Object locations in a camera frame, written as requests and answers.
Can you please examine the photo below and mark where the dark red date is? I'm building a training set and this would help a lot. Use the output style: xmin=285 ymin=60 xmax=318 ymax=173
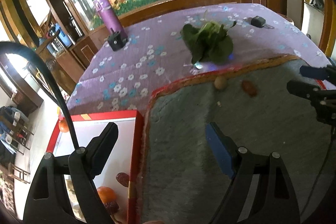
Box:
xmin=116 ymin=172 xmax=129 ymax=188
xmin=241 ymin=80 xmax=258 ymax=97

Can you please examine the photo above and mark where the orange fruit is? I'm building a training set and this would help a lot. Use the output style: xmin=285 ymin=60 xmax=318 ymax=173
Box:
xmin=58 ymin=119 xmax=69 ymax=132
xmin=97 ymin=186 xmax=117 ymax=205

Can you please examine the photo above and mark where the tan round fruit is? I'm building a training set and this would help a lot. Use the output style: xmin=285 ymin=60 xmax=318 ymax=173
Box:
xmin=214 ymin=76 xmax=228 ymax=90

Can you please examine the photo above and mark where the brown round fruit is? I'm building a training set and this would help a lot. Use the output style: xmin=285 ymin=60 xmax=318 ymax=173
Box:
xmin=104 ymin=201 xmax=119 ymax=215

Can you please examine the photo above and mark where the white tray red rim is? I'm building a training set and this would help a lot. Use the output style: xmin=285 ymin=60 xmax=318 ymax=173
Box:
xmin=46 ymin=109 xmax=145 ymax=224

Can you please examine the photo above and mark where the grey felt mat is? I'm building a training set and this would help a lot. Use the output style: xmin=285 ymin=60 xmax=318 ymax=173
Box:
xmin=137 ymin=55 xmax=335 ymax=223

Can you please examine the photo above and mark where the wooden chair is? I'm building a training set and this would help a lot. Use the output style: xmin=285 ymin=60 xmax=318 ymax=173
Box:
xmin=1 ymin=115 xmax=34 ymax=155

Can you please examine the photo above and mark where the purple floral tablecloth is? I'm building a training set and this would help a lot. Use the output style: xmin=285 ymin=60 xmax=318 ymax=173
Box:
xmin=67 ymin=3 xmax=329 ymax=115

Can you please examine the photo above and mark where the small black device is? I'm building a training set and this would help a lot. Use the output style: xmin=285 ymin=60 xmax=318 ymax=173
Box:
xmin=251 ymin=16 xmax=274 ymax=29

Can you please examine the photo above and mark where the seated person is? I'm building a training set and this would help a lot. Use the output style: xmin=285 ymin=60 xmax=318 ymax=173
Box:
xmin=1 ymin=106 xmax=32 ymax=155

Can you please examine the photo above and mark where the green leafy vegetable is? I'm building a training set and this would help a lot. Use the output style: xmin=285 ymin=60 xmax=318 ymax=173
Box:
xmin=180 ymin=21 xmax=236 ymax=65

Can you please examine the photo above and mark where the small black box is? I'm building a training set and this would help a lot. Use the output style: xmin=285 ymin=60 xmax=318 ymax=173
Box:
xmin=107 ymin=29 xmax=126 ymax=52

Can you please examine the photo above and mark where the blue water jug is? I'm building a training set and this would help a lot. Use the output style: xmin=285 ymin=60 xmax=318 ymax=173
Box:
xmin=55 ymin=23 xmax=72 ymax=48

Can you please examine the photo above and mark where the purple thermos bottle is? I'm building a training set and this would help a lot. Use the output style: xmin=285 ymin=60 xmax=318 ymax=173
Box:
xmin=93 ymin=0 xmax=127 ymax=39

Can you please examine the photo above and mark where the black cable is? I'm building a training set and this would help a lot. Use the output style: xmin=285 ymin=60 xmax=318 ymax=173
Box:
xmin=0 ymin=41 xmax=81 ymax=151

